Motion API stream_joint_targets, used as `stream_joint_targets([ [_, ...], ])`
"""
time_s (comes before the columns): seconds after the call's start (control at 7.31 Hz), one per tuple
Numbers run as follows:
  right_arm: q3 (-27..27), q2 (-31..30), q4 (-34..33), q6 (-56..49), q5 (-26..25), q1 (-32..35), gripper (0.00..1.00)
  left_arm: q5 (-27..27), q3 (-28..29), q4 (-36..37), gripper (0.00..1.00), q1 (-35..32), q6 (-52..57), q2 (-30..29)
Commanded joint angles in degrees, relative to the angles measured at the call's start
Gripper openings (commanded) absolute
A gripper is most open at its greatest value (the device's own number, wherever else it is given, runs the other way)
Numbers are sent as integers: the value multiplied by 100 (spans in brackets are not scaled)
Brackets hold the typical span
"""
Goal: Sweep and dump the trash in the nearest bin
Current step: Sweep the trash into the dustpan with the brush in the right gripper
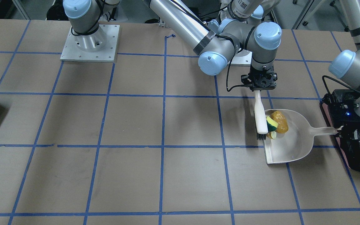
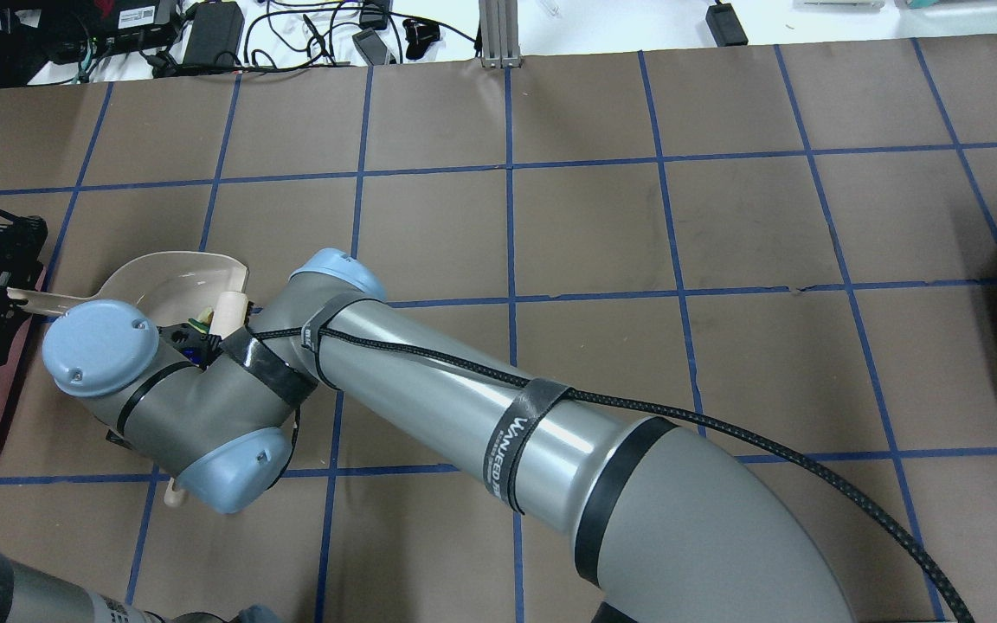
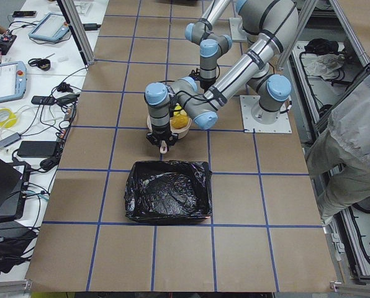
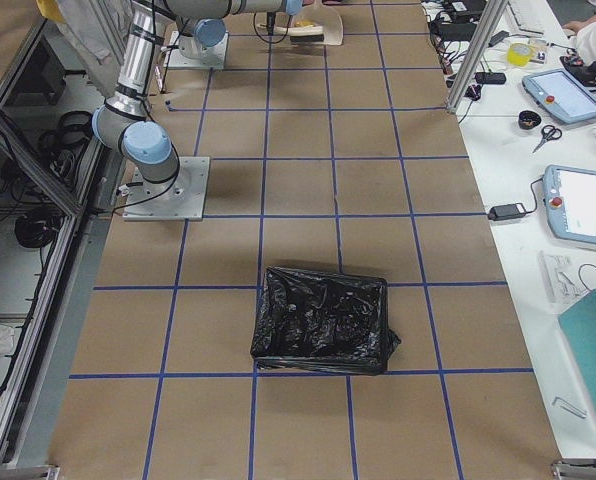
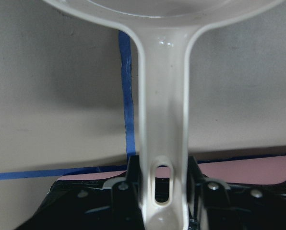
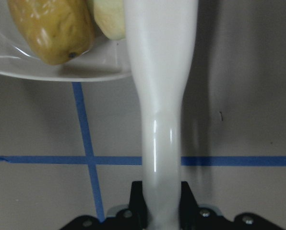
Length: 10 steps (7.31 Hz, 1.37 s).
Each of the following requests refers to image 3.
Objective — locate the beige dustpan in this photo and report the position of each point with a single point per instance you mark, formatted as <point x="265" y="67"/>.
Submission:
<point x="160" y="129"/>

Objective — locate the black lined bin near left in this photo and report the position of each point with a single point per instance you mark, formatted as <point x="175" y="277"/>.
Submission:
<point x="168" y="192"/>

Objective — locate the teach pendant near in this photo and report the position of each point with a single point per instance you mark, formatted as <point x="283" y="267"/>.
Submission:
<point x="13" y="81"/>

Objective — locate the teach pendant far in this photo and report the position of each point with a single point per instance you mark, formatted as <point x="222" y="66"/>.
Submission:
<point x="52" y="28"/>

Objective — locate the black laptop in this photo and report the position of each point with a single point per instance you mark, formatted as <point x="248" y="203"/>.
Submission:
<point x="14" y="178"/>

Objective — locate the yellow potato toy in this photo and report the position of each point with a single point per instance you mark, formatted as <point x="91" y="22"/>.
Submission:
<point x="179" y="121"/>

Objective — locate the yellow tape roll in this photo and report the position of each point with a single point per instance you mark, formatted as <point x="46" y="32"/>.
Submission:
<point x="7" y="118"/>

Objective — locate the person in grey clothes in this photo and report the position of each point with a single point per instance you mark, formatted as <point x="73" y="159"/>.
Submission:
<point x="346" y="140"/>

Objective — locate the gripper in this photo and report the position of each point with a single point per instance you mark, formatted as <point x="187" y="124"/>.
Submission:
<point x="160" y="135"/>
<point x="207" y="84"/>

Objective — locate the scissors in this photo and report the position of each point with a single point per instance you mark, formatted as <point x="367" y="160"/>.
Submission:
<point x="32" y="62"/>

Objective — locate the white crumpled cloth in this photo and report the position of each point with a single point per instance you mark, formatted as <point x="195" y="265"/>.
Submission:
<point x="325" y="66"/>

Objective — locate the aluminium frame post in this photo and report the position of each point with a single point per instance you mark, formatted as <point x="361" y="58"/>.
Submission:
<point x="68" y="9"/>

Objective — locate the teach pendant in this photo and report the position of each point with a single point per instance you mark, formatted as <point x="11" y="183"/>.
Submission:
<point x="52" y="28"/>
<point x="13" y="81"/>

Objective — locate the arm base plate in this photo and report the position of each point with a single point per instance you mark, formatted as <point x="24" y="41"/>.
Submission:
<point x="236" y="29"/>
<point x="257" y="120"/>

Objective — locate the yellow green sponge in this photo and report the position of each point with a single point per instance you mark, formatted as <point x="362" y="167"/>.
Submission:
<point x="177" y="110"/>

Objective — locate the black power adapter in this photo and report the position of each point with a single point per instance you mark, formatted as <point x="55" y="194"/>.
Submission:
<point x="37" y="149"/>

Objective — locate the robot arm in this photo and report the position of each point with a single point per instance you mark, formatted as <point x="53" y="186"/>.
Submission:
<point x="273" y="23"/>
<point x="211" y="45"/>

